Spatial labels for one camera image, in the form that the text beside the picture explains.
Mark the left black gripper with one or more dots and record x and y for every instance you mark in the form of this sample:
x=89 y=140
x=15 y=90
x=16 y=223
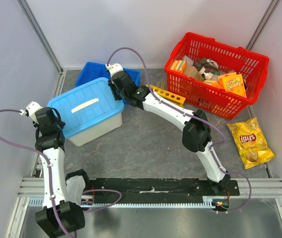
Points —
x=61 y=123

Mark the blue divided plastic tray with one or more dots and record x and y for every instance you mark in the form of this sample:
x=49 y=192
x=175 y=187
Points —
x=92 y=71

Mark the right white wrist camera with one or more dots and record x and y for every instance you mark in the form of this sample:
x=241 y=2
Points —
x=114 y=68

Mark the orange green sponge pack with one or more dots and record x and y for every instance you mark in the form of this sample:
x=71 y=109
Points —
x=179 y=66

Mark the light blue plastic lid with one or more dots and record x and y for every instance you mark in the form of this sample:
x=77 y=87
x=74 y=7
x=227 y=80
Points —
x=86 y=105

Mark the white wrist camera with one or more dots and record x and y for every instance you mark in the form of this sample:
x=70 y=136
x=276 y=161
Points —
x=114 y=68
x=30 y=110

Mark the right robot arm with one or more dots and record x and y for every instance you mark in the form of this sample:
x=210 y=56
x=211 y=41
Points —
x=196 y=133

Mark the white cable duct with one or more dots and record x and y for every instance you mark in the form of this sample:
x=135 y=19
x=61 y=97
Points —
x=206 y=204

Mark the yellow Lays chips bag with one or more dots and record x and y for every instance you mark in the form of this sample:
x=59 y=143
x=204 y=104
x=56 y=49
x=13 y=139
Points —
x=251 y=143

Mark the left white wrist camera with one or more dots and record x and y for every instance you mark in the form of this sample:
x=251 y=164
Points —
x=30 y=110

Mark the white plastic tub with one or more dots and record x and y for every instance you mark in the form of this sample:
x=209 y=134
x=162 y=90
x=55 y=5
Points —
x=96 y=131

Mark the red shopping basket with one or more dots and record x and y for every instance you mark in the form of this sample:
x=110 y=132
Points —
x=252 y=66

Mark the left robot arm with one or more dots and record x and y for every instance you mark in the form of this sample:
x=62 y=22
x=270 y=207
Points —
x=62 y=192

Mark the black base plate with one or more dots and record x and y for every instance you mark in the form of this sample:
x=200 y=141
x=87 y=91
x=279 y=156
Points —
x=162 y=190

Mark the orange Scrub Daddy package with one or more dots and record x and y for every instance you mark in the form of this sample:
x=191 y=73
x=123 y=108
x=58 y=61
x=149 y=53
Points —
x=233 y=83

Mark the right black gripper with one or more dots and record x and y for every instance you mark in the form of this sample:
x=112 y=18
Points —
x=114 y=89

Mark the yellow test tube rack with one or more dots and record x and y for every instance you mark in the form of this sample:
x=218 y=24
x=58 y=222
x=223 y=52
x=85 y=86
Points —
x=172 y=97

